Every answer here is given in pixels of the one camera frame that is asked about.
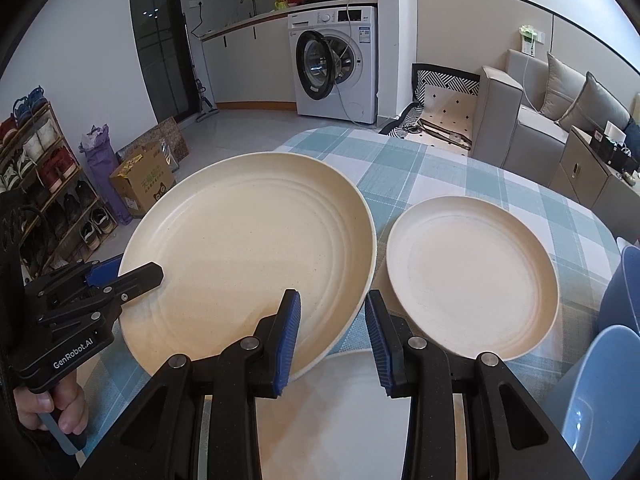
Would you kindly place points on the floor mop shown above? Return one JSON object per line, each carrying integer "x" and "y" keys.
{"x": 200, "y": 100}

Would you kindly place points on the wooden shoe rack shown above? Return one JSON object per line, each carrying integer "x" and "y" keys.
{"x": 60, "y": 195}

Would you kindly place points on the dark blue clothing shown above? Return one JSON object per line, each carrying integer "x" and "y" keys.
{"x": 632, "y": 132}

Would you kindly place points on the white washing machine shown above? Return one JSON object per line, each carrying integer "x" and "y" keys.
{"x": 350, "y": 85}

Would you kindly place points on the patterned paper bag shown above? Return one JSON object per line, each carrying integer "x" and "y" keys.
{"x": 172, "y": 135}

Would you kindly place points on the grey side cabinet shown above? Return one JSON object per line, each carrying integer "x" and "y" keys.
{"x": 580, "y": 175}

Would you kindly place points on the cardboard box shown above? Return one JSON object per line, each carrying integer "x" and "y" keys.
{"x": 145, "y": 185}

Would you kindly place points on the kitchen counter cabinet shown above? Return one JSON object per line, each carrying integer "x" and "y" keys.
{"x": 240, "y": 60}

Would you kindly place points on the blue bowl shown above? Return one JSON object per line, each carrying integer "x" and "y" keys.
{"x": 595, "y": 400}
{"x": 617, "y": 285}

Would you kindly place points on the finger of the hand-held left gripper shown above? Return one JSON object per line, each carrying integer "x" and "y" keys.
{"x": 102, "y": 270}
{"x": 145, "y": 277}

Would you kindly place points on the dark glass door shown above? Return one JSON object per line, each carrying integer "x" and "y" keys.
{"x": 160, "y": 35}

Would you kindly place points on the group of assorted shoes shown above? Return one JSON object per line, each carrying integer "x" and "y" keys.
{"x": 35, "y": 145}

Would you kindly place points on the person's left forearm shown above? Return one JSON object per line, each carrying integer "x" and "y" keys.
{"x": 30, "y": 457}

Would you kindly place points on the large cream plate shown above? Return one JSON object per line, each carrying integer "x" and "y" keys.
{"x": 240, "y": 240}

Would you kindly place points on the black white patterned rug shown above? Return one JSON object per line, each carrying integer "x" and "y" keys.
{"x": 450, "y": 105}

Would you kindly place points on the purple bag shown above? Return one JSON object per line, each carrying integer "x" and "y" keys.
{"x": 102, "y": 175}

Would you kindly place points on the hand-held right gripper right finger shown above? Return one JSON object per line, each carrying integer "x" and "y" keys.
{"x": 378, "y": 345}

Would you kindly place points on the person's left hand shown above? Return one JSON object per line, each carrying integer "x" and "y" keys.
{"x": 35, "y": 407}

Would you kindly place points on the wall socket panel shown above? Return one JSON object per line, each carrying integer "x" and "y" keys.
{"x": 530, "y": 37}

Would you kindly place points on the grey cushion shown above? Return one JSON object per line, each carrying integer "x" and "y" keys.
{"x": 595, "y": 105}
{"x": 562, "y": 85}

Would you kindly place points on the white plate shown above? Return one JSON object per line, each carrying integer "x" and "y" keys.
{"x": 330, "y": 410}

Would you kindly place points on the yellow bottle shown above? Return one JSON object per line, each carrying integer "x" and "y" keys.
{"x": 281, "y": 2}

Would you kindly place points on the checkered tablecloth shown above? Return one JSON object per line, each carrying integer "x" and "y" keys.
{"x": 450, "y": 170}

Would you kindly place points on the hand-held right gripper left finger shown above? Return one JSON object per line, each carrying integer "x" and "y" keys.
{"x": 287, "y": 345}

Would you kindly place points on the kitchen faucet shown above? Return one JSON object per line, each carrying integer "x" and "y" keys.
{"x": 248, "y": 5}

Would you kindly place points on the grey sofa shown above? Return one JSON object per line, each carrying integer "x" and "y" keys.
{"x": 505, "y": 120}

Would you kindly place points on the black storage box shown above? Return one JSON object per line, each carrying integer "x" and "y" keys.
{"x": 605, "y": 147}

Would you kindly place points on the small cream plate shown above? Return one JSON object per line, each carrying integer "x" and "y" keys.
{"x": 470, "y": 280}

